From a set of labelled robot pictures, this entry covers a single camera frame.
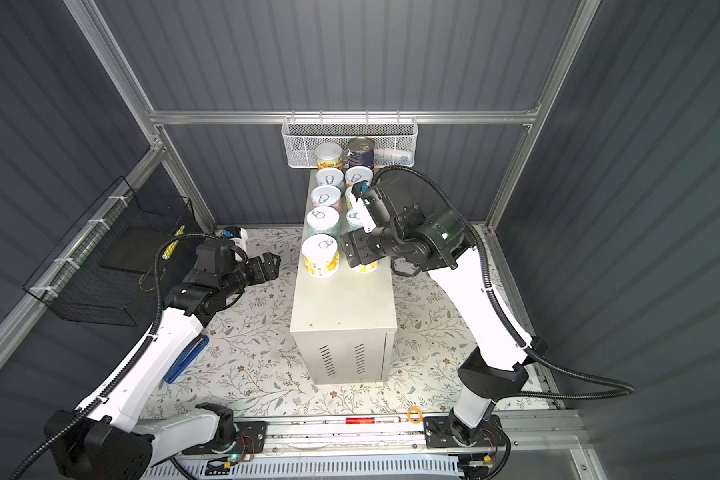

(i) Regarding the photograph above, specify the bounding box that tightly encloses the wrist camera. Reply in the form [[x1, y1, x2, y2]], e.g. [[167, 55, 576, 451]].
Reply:
[[217, 225, 248, 251], [351, 181, 384, 233]]

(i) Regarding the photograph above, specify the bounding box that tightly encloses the black wire wall basket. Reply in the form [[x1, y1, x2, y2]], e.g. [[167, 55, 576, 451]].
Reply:
[[24, 179, 200, 328]]

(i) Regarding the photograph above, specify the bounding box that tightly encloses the white metal cabinet counter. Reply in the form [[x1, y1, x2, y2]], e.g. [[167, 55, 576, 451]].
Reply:
[[290, 224, 398, 385]]

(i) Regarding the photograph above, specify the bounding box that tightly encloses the light teal can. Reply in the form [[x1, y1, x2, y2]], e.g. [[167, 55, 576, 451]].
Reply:
[[315, 167, 346, 191]]

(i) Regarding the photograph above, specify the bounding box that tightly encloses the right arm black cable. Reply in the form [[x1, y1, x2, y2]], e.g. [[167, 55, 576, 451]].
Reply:
[[371, 165, 635, 401]]

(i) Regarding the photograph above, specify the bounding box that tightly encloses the orange yellow fruit can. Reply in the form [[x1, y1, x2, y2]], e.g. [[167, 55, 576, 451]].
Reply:
[[314, 142, 344, 170]]

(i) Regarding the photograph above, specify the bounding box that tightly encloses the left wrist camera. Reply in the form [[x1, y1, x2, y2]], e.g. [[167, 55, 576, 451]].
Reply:
[[217, 225, 248, 251]]

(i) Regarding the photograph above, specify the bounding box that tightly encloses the pink label can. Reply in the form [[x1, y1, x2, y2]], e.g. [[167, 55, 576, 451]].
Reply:
[[345, 166, 373, 188], [310, 185, 342, 212]]

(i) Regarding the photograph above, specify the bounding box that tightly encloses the white top can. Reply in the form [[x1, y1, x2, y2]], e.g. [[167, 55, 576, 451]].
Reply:
[[306, 206, 341, 238]]

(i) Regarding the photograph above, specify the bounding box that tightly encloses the yellow highlighter pen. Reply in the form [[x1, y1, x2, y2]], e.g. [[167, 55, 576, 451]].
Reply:
[[160, 225, 186, 260]]

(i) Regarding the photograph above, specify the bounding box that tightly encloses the green label can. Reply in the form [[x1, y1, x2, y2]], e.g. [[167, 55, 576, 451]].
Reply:
[[344, 187, 357, 211]]

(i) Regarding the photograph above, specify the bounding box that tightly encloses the white wire mesh basket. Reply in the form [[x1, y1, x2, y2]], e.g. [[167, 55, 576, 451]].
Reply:
[[281, 115, 419, 169]]

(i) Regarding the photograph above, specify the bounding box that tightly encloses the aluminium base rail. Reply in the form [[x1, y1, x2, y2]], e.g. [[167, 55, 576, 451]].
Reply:
[[143, 412, 517, 457]]

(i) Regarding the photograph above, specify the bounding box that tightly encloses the dark blue tin can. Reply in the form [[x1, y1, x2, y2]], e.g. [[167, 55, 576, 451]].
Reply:
[[347, 136, 375, 170]]

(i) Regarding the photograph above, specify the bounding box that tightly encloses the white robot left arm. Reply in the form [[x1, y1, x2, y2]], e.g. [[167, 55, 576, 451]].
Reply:
[[12, 234, 281, 479]]

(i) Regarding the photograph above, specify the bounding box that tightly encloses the blue stapler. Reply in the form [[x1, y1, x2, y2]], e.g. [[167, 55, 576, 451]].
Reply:
[[163, 334, 209, 384]]

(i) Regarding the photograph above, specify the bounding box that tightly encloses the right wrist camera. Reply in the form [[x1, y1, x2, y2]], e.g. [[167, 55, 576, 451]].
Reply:
[[351, 181, 384, 233]]

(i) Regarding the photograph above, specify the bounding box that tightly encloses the can with pull tab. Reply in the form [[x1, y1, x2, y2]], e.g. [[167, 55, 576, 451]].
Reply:
[[352, 261, 379, 274], [346, 208, 363, 231]]

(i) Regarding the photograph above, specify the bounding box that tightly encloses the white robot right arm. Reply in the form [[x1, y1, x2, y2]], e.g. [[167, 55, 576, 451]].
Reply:
[[341, 179, 534, 445]]

